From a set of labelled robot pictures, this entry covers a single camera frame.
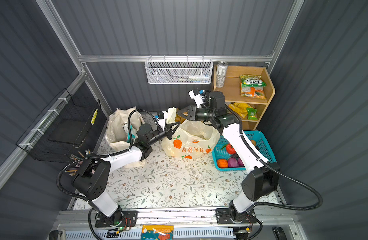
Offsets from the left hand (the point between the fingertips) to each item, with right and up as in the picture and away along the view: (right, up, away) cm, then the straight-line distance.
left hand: (180, 122), depth 79 cm
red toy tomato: (+31, -17, +14) cm, 38 cm away
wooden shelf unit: (+32, +21, +11) cm, 39 cm away
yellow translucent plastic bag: (+6, -9, +1) cm, 11 cm away
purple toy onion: (+31, -23, +8) cm, 39 cm away
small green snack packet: (+45, +6, +15) cm, 48 cm away
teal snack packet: (-32, -10, +11) cm, 35 cm away
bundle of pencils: (-56, -25, -2) cm, 61 cm away
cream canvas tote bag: (-39, -6, +8) cm, 40 cm away
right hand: (0, +3, -10) cm, 10 cm away
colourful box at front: (-11, -52, -9) cm, 54 cm away
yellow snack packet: (+39, +10, +17) cm, 43 cm away
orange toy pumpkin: (+24, -24, +8) cm, 35 cm away
